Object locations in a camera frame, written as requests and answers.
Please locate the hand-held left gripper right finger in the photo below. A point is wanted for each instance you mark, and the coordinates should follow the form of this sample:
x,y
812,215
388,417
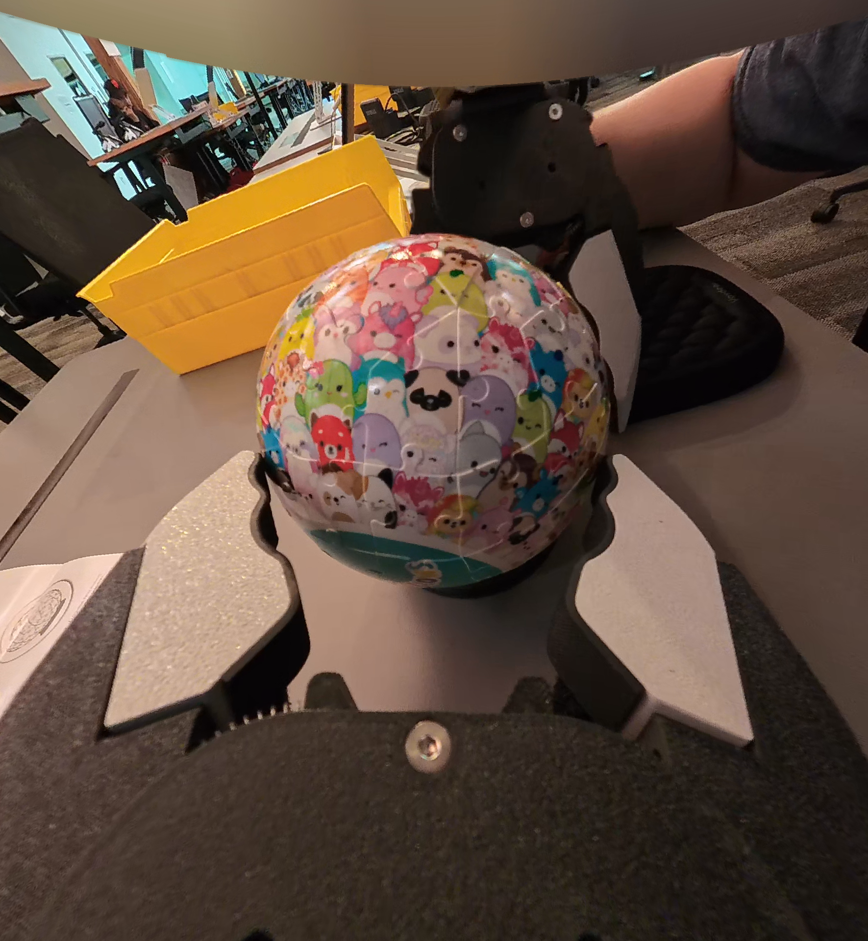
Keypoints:
x,y
662,610

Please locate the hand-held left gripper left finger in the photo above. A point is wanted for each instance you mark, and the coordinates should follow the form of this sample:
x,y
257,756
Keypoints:
x,y
206,603

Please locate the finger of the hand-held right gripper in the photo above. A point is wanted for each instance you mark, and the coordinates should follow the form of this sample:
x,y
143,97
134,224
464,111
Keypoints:
x,y
610,309

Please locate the colourful cartoon puzzle ball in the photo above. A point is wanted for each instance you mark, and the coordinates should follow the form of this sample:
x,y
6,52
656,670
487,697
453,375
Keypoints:
x,y
434,412

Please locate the person's right forearm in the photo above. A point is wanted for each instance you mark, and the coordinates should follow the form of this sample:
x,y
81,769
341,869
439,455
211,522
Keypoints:
x,y
684,140

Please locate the black round ball stand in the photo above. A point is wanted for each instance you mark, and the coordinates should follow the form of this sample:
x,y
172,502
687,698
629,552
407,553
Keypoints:
x,y
507,581

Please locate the black quilted wrist rest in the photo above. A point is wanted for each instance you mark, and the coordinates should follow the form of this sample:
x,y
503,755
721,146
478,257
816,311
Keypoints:
x,y
706,338

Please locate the white instruction leaflet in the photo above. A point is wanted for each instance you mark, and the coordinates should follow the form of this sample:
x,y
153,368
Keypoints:
x,y
15,625

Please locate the black chair caster base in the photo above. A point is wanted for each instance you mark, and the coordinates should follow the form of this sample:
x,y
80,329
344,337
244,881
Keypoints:
x,y
845,195

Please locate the yellow plastic bin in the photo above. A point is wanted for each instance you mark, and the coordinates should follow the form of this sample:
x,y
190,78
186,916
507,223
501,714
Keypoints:
x,y
242,279

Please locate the person's dark blue shirt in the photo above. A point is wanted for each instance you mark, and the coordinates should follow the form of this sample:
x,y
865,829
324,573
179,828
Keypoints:
x,y
823,88

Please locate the black chair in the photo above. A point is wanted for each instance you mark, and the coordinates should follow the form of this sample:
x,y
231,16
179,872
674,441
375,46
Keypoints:
x,y
29,206

